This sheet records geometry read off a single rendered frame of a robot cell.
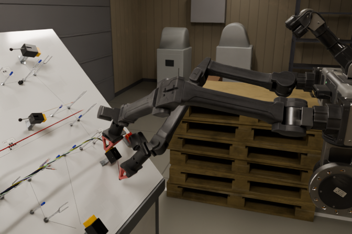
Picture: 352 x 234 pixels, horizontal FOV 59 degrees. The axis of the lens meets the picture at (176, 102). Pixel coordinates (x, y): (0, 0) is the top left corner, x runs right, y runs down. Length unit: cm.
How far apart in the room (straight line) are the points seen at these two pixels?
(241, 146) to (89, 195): 168
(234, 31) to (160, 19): 205
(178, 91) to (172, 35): 570
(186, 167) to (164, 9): 515
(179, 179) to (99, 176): 163
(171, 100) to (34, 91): 80
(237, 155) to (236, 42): 386
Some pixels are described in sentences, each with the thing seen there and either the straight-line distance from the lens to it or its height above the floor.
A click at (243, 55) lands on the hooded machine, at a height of 90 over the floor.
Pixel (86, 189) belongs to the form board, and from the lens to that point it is 137.
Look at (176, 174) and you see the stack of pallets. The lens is 297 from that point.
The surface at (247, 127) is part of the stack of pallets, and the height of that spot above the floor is 79.
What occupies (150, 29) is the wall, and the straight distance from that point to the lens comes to 767.
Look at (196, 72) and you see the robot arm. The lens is 142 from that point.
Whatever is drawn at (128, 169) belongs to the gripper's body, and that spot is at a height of 109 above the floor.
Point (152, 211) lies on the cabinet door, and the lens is 178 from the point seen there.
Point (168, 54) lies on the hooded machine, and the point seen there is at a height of 87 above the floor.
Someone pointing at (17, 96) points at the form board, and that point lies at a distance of 144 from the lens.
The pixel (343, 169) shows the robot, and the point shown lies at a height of 122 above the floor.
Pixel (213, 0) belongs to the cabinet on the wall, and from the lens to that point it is 698.
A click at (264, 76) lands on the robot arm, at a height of 146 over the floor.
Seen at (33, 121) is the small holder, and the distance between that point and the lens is 132.
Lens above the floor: 174
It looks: 17 degrees down
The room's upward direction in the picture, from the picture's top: 1 degrees clockwise
